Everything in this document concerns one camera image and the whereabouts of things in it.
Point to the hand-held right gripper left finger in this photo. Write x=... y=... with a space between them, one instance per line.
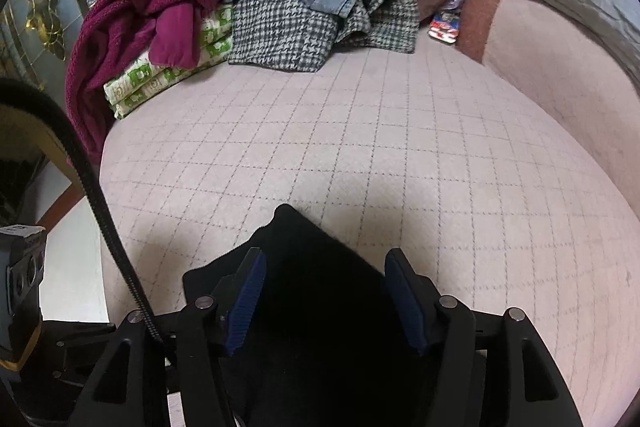
x=245 y=302

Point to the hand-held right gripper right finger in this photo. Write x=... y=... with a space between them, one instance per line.
x=407 y=302

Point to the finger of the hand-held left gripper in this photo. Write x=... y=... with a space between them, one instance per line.
x=75 y=352

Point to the black pants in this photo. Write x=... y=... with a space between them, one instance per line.
x=320 y=307

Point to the pink quilted mattress cover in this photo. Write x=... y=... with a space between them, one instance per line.
x=375 y=147

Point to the green printed folded cloth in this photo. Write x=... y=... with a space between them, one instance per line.
x=150 y=82

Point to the pink sofa backrest cushion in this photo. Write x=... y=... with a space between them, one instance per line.
x=560 y=82

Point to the colourful snack packet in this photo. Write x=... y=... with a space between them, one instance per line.
x=445 y=24

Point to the decorated glass panel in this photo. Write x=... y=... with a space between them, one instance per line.
x=40 y=7

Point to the magenta fleece towel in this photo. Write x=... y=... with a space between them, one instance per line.
x=125 y=12

